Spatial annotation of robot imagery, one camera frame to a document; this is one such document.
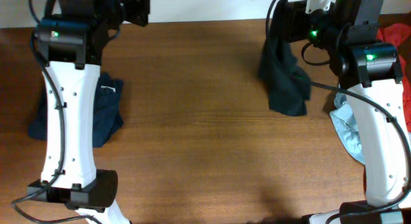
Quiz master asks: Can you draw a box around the black t-shirt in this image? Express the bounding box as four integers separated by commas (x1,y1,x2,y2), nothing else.
258,0,312,117

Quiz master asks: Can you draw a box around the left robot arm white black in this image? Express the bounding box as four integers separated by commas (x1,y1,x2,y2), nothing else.
28,0,150,223

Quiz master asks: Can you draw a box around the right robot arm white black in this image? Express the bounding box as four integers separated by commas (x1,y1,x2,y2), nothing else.
277,0,410,223

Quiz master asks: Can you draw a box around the folded navy blue garment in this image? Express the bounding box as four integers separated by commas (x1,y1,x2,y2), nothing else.
28,72,123,148

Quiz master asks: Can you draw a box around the light blue grey garment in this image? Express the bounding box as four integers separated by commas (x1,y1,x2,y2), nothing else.
329,92,365,165

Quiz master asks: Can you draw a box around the red t-shirt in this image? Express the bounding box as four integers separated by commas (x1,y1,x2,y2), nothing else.
375,23,411,134

